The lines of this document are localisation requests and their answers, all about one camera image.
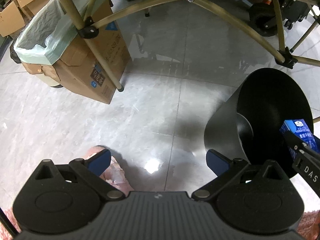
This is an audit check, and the tan folding slat table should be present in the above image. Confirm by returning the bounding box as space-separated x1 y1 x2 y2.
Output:
0 0 320 93

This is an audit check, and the blue handkerchief tissue pack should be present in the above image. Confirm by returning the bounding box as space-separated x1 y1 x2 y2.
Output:
279 119 319 162

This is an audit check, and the large cardboard box left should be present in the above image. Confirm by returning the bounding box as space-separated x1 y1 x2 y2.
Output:
0 0 58 38

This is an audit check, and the black round trash bin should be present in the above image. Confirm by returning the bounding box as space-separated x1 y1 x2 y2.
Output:
204 68 313 178

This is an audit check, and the cardboard box with green liner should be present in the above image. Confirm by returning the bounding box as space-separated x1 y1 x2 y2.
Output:
14 0 131 104

